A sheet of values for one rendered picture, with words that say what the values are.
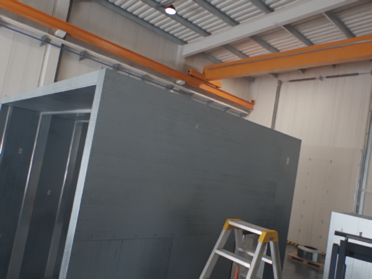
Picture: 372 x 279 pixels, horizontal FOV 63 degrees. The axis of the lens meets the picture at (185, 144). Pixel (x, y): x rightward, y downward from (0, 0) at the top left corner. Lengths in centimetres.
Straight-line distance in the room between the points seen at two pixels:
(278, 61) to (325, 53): 165
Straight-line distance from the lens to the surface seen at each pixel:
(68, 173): 565
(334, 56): 1051
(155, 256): 245
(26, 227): 566
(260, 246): 218
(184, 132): 239
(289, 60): 1124
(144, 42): 1262
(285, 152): 358
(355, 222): 881
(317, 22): 1187
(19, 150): 542
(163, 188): 232
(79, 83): 241
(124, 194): 215
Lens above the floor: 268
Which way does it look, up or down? 4 degrees up
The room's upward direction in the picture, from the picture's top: 10 degrees clockwise
